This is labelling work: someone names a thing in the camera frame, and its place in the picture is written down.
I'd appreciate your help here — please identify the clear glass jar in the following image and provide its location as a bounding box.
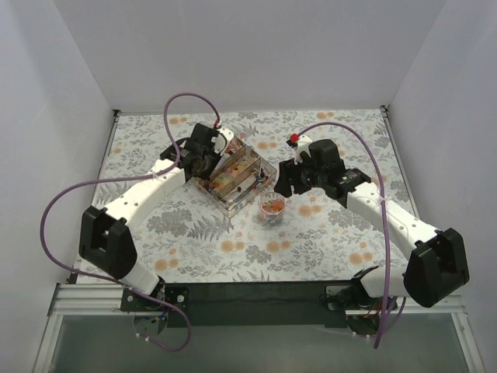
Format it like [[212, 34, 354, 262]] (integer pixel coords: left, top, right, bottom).
[[258, 191, 287, 225]]

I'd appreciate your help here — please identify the clear compartment candy box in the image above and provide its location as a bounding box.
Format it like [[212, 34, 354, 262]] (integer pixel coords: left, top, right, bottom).
[[196, 137, 276, 218]]

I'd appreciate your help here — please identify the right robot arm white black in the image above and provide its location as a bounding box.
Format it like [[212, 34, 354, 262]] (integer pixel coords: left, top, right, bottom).
[[274, 134, 470, 309]]

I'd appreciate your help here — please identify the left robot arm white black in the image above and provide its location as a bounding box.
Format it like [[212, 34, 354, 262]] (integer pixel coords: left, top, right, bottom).
[[78, 124, 235, 311]]

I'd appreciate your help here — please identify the floral table mat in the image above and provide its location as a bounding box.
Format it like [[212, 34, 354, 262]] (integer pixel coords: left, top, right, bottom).
[[76, 108, 436, 283]]

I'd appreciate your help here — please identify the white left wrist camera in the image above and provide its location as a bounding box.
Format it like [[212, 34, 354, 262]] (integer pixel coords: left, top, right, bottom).
[[214, 127, 235, 155]]

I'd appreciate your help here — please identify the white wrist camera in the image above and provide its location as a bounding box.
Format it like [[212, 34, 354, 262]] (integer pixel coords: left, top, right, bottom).
[[287, 134, 312, 165], [214, 127, 235, 155]]

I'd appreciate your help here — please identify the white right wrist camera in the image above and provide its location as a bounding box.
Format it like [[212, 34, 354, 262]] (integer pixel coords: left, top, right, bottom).
[[287, 134, 312, 165]]

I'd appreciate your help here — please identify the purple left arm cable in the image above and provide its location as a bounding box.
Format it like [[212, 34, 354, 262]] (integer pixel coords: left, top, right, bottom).
[[40, 92, 222, 353]]

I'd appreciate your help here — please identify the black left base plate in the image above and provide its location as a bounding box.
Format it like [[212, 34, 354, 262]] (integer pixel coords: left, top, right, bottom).
[[120, 288, 188, 323]]

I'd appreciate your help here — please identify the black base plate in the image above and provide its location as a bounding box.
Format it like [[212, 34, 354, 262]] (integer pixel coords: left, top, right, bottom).
[[324, 285, 397, 337], [120, 288, 188, 323]]

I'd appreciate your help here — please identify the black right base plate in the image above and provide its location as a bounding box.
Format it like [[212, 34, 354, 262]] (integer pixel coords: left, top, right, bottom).
[[324, 285, 397, 337]]

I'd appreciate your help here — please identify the aluminium frame rail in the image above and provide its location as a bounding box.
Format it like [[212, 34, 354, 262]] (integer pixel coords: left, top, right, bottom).
[[34, 281, 484, 372]]

